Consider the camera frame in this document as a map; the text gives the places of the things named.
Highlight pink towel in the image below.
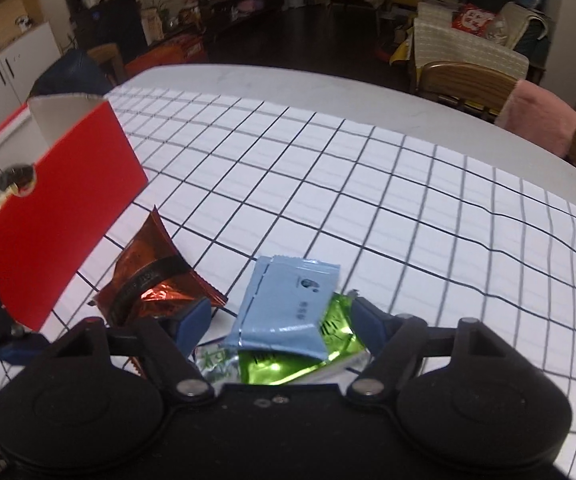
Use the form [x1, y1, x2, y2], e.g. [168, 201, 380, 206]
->
[495, 79, 576, 158]

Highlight red white cardboard box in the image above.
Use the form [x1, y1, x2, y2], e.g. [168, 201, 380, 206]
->
[0, 94, 148, 330]

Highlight red cushion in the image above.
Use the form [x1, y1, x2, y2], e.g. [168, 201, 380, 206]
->
[452, 3, 496, 37]

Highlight black sesame snack packet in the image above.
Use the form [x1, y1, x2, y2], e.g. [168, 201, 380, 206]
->
[0, 164, 36, 196]

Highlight white wooden cabinet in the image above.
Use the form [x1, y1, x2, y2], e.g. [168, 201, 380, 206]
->
[0, 0, 62, 156]

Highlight white checkered tablecloth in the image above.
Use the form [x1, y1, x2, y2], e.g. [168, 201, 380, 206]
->
[0, 84, 576, 480]

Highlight light blue snack packet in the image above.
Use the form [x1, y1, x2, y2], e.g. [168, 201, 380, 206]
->
[222, 255, 340, 360]

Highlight black water dispenser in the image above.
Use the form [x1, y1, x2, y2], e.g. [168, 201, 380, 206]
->
[66, 0, 147, 62]

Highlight orange gift boxes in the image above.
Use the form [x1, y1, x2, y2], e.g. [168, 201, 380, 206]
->
[125, 34, 209, 78]

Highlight sofa with cream cover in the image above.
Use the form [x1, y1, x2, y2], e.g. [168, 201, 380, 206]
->
[389, 0, 550, 79]

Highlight dark red foil snack packet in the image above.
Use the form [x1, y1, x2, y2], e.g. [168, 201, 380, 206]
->
[93, 209, 227, 327]

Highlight green snack packet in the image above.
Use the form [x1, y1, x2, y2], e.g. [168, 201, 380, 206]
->
[192, 294, 369, 386]

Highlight chair with dark jacket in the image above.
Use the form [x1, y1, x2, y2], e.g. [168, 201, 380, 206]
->
[29, 44, 128, 98]

